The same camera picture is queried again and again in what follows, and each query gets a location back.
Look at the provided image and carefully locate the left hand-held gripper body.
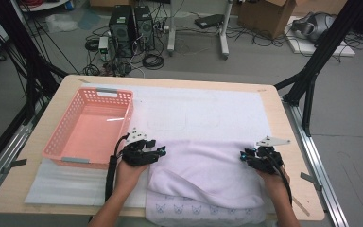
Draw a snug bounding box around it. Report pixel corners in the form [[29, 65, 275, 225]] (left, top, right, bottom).
[[122, 127, 160, 167]]

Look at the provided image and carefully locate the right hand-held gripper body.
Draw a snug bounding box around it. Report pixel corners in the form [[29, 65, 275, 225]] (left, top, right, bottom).
[[245, 135, 291, 175]]

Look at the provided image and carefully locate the lilac cat print towel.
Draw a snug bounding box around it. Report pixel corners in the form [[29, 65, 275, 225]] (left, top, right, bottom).
[[145, 140, 268, 227]]

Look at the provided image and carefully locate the person's right hand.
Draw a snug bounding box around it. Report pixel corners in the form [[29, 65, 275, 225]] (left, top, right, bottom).
[[255, 168, 291, 202]]

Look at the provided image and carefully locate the person's left hand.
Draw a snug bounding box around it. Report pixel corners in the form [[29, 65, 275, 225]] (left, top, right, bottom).
[[113, 160, 150, 197]]

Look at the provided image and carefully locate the white grid foam mat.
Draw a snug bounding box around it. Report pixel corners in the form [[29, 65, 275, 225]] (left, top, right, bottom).
[[24, 83, 280, 212]]

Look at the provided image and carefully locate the pink plastic basket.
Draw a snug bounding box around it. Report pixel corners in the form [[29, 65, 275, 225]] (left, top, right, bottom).
[[42, 87, 135, 170]]

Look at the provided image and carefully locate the strip of beige tape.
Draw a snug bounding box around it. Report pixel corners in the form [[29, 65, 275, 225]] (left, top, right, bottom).
[[291, 197, 311, 218]]

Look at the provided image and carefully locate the grey foam sheet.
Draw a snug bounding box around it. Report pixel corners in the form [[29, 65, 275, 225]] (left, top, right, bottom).
[[24, 158, 114, 206]]

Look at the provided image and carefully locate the small white box device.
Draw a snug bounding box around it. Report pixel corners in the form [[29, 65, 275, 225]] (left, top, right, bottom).
[[97, 36, 110, 55]]

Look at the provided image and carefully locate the white desk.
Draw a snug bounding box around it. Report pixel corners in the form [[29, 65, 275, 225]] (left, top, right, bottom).
[[166, 0, 234, 61]]

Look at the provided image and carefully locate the slim black computer tower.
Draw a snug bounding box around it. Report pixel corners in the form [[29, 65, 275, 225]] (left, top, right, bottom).
[[133, 5, 156, 51]]

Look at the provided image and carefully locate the large black computer tower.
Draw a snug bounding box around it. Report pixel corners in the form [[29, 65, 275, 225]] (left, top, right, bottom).
[[108, 4, 136, 59]]

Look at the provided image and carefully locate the white foam board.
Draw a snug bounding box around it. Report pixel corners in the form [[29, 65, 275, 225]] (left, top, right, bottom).
[[285, 15, 356, 58]]

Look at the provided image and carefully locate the open cardboard box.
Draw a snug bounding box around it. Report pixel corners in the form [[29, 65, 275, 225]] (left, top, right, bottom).
[[236, 0, 297, 40]]

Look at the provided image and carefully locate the flat black device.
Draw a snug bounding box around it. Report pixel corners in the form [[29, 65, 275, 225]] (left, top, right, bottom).
[[194, 13, 225, 29]]

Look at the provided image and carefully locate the grey headset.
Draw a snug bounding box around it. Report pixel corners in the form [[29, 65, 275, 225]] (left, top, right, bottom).
[[291, 11, 337, 44]]

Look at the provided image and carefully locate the clear plastic bag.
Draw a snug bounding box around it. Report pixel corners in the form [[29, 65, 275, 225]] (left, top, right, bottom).
[[45, 12, 79, 32]]

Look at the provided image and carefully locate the right hand-held gripper black cable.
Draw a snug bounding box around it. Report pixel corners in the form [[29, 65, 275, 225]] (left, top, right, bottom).
[[264, 148, 293, 206]]

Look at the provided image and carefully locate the hand-held gripper black cable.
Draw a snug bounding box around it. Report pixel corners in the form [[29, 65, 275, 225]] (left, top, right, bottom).
[[264, 148, 293, 206], [104, 133, 130, 201]]

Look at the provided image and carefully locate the left hand-held gripper black cable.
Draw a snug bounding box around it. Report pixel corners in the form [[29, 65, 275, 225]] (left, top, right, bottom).
[[104, 133, 130, 201]]

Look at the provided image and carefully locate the grey metal bracket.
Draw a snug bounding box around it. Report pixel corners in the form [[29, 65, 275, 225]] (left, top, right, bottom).
[[1, 158, 27, 175], [300, 171, 323, 192]]

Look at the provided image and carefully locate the aluminium rail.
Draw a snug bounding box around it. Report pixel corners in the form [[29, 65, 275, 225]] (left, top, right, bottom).
[[0, 121, 34, 206], [282, 100, 349, 227]]

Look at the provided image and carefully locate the coil of black cable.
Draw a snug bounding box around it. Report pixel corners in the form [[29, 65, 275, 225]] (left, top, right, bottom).
[[142, 53, 165, 70]]

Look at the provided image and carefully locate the black metal frame post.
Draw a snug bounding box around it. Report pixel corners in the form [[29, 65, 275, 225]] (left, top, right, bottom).
[[0, 0, 69, 124], [273, 0, 363, 137]]

